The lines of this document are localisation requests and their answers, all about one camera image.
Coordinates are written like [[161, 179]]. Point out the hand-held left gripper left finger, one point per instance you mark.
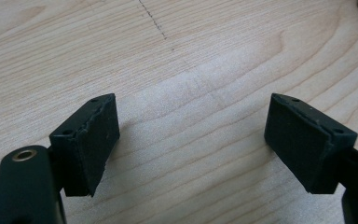
[[85, 146]]

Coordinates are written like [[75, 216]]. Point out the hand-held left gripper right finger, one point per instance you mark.
[[304, 143]]

